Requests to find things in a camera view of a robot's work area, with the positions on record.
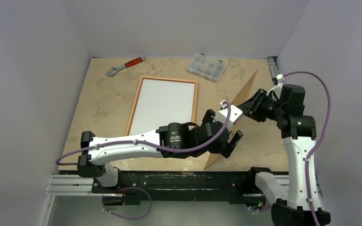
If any photo print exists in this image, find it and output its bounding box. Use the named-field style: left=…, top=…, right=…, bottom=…
left=128, top=78, right=196, bottom=135

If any orange wooden picture frame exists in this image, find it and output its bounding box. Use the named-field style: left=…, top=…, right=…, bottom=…
left=124, top=75, right=199, bottom=137

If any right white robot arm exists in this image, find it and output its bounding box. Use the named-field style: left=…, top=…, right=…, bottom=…
left=238, top=84, right=331, bottom=226

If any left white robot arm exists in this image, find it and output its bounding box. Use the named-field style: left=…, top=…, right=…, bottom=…
left=77, top=106, right=243, bottom=193

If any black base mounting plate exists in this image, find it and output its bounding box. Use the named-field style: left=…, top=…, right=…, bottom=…
left=91, top=170, right=266, bottom=210

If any clear plastic organizer box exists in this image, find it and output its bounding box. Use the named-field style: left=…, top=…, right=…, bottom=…
left=187, top=53, right=227, bottom=82

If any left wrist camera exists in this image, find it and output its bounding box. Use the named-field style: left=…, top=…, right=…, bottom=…
left=214, top=100, right=243, bottom=133

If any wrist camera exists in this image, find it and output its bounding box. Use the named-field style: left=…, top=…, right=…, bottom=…
left=272, top=74, right=285, bottom=90
left=214, top=100, right=243, bottom=133

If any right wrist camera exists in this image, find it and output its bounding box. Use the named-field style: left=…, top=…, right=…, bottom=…
left=272, top=74, right=285, bottom=90

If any red handled adjustable wrench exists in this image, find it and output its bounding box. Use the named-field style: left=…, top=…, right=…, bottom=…
left=106, top=56, right=146, bottom=77

